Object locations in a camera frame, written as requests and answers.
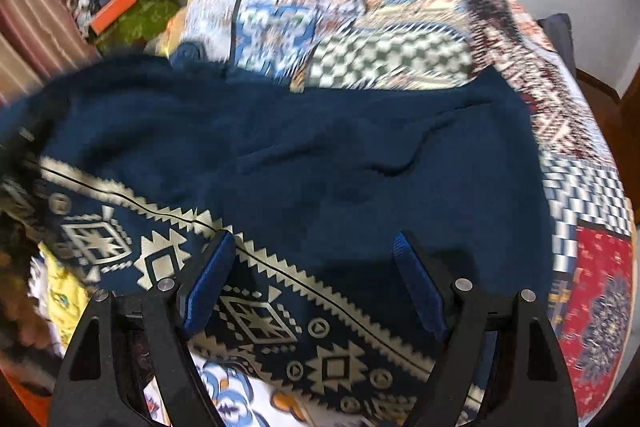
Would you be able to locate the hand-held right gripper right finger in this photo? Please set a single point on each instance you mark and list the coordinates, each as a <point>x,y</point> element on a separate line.
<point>417,284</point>

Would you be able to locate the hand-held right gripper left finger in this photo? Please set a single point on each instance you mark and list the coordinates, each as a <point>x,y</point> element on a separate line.
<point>207,287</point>

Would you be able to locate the navy patterned garment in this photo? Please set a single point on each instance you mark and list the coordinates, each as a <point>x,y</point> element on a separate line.
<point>350,157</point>

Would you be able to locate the white cartoon print sheet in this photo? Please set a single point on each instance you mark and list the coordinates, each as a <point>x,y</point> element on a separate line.
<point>235,389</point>

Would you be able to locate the yellow cartoon print cloth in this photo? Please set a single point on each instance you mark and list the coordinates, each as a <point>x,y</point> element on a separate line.
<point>62,302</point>

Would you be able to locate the red cloth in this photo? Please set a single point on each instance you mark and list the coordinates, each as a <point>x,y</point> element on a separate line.
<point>25,402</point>

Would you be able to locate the patchwork bedspread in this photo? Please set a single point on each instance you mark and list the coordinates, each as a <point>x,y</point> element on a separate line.
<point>400,52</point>

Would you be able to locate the green patterned cloth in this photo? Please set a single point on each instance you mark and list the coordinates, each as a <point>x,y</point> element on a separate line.
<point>140,22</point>

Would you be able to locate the orange box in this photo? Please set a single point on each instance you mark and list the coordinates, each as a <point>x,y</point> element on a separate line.
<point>112,12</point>

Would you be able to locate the striped curtain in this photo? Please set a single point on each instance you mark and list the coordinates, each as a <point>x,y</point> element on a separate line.
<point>35,22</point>

